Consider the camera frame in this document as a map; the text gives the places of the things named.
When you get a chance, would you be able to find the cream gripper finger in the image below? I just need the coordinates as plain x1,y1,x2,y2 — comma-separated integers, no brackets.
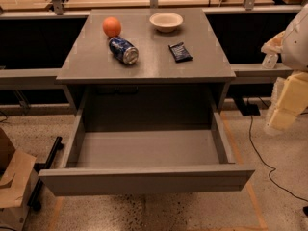
265,71,308,136

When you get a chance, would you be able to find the dark blue rxbar wrapper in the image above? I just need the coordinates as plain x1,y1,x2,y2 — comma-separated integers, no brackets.
168,42,193,63

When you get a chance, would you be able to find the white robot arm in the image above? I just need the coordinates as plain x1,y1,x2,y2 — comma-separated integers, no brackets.
261,5,308,135

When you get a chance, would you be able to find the grey drawer cabinet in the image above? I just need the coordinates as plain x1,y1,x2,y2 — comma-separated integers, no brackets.
57,9,235,132

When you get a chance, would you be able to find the open grey top drawer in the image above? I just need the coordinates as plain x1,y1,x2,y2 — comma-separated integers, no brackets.
38,87,256,197

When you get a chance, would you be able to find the clear sanitizer bottle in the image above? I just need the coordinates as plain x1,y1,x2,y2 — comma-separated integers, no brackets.
262,53,278,69

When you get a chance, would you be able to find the white bowl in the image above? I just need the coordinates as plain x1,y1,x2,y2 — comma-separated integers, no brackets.
149,13,183,33

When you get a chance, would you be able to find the blue soda can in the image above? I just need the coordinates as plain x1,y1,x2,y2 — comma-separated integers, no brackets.
109,37,139,64

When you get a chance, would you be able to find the orange fruit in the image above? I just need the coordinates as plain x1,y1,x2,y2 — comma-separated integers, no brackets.
102,17,121,38

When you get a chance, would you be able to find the black cart base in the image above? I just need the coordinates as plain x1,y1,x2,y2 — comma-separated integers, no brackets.
27,136,64,212

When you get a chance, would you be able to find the brown cardboard box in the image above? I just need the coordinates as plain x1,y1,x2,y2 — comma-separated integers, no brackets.
0,129,36,231

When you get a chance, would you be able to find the black floor cable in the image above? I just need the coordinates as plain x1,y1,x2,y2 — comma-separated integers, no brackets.
247,96,308,203

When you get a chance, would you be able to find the grey long bench rail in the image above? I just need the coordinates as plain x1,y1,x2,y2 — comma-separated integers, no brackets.
0,63,292,90

